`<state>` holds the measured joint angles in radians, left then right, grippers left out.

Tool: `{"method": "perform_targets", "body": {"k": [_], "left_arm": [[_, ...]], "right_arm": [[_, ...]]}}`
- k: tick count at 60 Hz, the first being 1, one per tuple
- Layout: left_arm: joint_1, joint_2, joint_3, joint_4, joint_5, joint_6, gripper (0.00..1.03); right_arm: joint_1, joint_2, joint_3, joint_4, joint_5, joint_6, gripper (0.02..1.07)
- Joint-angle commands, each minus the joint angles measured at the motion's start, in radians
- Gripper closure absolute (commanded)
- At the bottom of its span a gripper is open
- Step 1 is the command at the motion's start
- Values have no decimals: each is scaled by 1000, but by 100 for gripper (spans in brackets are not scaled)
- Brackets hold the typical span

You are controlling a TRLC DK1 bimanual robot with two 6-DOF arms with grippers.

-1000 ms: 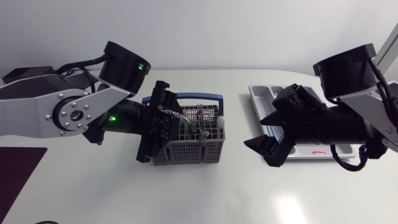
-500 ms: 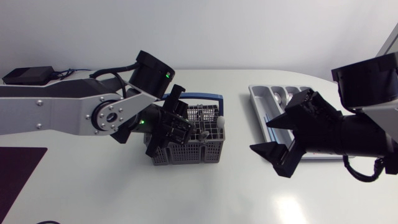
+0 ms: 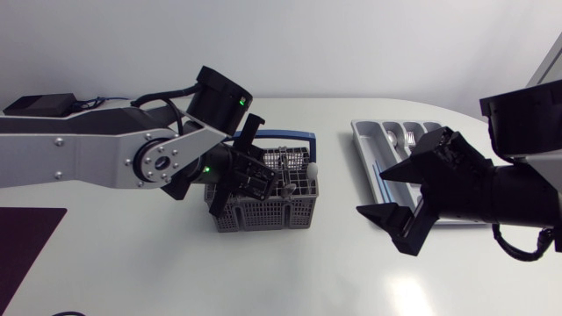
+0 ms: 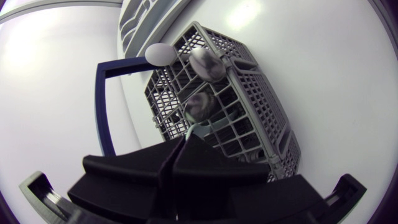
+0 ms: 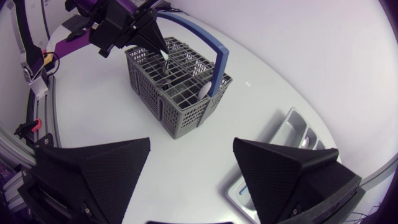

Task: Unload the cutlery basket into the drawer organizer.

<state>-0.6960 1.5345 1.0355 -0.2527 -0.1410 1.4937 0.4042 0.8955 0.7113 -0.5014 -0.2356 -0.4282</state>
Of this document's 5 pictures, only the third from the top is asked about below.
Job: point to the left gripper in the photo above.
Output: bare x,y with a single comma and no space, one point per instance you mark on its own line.
233,169

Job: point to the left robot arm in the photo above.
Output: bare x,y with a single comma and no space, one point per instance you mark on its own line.
88,149

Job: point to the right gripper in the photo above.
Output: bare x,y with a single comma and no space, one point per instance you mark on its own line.
465,184

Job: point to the steel spoon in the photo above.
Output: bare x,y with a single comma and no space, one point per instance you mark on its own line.
288,189
393,139

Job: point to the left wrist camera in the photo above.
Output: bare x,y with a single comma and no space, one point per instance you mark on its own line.
258,177

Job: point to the black power brick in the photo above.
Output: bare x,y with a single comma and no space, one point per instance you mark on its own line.
39,105

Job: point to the grey cutlery basket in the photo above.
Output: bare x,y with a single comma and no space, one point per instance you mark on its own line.
272,213

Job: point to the grey cutlery tray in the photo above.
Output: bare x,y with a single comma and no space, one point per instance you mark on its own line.
366,149

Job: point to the pale plastic spoon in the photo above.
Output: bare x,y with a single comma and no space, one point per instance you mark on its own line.
312,170

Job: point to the dark mat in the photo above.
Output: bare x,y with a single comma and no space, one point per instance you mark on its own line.
22,246

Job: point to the blue plastic knife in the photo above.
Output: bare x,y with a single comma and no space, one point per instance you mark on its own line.
381,182

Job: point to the steel fork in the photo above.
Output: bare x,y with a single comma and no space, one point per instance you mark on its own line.
410,139

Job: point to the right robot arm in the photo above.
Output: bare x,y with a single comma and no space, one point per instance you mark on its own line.
527,118

